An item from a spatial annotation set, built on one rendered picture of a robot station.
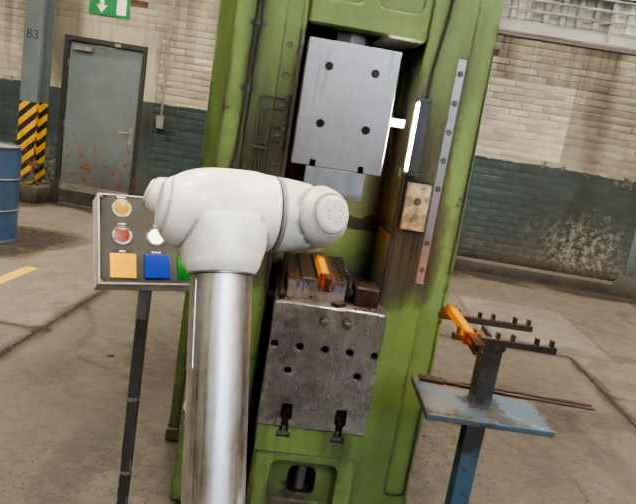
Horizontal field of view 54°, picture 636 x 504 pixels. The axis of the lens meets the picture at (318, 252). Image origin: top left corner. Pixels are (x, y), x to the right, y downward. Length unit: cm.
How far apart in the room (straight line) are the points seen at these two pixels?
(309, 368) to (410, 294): 47
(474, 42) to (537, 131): 603
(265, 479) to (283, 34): 154
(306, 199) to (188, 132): 730
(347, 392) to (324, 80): 105
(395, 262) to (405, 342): 31
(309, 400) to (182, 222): 132
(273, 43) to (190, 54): 615
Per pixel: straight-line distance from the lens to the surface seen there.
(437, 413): 198
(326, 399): 221
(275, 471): 239
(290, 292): 213
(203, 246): 99
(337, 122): 206
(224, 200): 99
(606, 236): 870
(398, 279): 230
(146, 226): 197
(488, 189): 820
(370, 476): 260
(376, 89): 208
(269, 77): 220
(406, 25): 226
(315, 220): 102
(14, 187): 643
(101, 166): 870
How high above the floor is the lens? 149
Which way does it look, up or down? 11 degrees down
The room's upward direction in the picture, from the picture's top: 9 degrees clockwise
